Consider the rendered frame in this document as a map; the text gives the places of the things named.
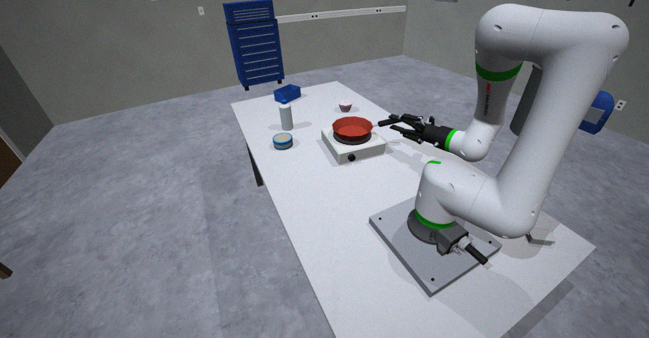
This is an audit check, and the blue and beige round tin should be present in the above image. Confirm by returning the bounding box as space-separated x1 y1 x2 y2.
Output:
273 133 293 150

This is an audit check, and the red frying pan with black handle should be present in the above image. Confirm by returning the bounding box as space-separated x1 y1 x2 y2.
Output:
332 116 401 142

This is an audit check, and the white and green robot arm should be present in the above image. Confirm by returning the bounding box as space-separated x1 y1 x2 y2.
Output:
407 4 629 265

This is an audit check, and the white plastic bottle with blue cap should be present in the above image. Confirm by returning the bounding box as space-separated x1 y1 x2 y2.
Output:
279 100 293 131

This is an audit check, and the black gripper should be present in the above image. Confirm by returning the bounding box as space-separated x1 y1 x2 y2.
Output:
388 113 439 144

